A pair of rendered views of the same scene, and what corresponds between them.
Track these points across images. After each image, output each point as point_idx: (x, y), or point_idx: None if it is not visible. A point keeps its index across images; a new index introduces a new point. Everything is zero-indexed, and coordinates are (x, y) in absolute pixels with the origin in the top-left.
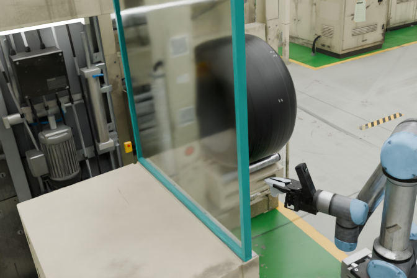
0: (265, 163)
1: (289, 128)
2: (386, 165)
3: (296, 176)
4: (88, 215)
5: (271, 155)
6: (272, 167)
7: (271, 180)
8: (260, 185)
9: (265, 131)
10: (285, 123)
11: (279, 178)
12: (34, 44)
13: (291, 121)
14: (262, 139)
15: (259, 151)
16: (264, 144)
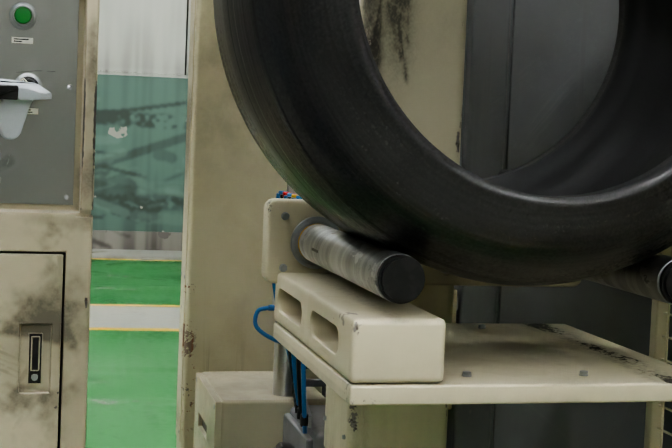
0: (353, 262)
1: (242, 31)
2: None
3: None
4: None
5: (385, 250)
6: (365, 311)
7: (15, 80)
8: (314, 340)
9: (216, 9)
10: None
11: (15, 84)
12: None
13: None
14: (219, 45)
15: (241, 110)
16: (230, 77)
